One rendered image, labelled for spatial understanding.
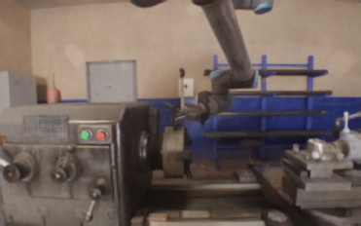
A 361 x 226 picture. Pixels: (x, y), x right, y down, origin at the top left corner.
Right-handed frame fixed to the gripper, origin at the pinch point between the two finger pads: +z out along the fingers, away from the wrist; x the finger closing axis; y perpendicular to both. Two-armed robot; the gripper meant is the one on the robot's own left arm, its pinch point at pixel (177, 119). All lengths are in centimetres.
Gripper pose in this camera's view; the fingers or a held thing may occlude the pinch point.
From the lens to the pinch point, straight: 84.7
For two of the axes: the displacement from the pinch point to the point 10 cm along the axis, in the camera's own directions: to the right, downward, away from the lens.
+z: -8.3, 2.9, -4.8
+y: 0.6, 9.0, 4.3
